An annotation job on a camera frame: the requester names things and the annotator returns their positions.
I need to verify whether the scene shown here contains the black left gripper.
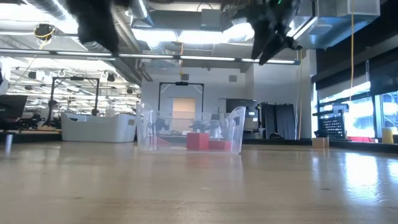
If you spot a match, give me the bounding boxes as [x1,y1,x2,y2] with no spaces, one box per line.
[65,0,121,53]

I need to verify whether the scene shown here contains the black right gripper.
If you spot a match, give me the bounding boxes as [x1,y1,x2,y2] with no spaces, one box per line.
[248,0,303,67]

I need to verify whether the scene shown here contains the clear plastic bin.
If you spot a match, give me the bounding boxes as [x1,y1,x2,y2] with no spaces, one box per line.
[136,101,246,155]

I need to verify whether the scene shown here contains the wooden arch block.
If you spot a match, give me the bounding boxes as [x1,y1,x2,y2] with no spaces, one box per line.
[312,136,330,149]

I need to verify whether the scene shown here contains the red rectangular block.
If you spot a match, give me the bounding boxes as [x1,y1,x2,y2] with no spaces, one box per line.
[208,140,233,152]

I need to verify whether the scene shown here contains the red cube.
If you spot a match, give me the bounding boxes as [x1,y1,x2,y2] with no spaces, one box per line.
[186,132,210,151]

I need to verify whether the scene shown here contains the grey ceiling box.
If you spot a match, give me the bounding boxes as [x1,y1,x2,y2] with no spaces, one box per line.
[200,8,224,29]

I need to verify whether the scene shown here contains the black screen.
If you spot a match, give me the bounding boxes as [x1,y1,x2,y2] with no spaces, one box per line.
[225,98,259,114]

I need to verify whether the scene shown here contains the dark curtains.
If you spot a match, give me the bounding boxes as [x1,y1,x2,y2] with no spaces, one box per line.
[259,101,297,141]

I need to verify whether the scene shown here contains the grey ventilation unit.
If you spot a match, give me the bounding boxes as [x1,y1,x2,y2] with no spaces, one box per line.
[316,0,381,19]

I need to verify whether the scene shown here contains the black perforated crate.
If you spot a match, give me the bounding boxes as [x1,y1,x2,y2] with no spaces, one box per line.
[313,103,349,140]

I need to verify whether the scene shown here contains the pale wooden door panel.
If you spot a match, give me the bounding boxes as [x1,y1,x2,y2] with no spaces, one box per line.
[172,97,197,131]

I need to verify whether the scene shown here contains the black monitor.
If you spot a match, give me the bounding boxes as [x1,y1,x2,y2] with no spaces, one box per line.
[0,94,29,119]

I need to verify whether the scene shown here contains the yellow cylinder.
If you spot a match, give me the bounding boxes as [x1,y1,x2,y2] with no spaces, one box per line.
[381,126,398,145]

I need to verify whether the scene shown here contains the silver air duct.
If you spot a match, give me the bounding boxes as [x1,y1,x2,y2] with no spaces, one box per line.
[124,0,155,27]

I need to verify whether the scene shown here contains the black gantry frame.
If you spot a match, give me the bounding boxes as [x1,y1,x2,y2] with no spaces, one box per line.
[158,81,205,118]
[50,77,101,126]

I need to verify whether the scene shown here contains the yellow cable reel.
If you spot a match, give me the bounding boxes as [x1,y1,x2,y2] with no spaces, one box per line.
[33,23,57,42]

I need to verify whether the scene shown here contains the yellow hanging cable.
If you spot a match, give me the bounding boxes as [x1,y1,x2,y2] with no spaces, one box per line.
[350,0,356,103]

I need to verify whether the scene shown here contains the small white handled bin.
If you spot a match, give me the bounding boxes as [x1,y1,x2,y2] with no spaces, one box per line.
[60,112,138,144]

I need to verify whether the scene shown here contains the black aluminium table frame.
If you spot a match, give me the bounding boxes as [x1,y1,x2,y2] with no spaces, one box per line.
[0,130,398,154]

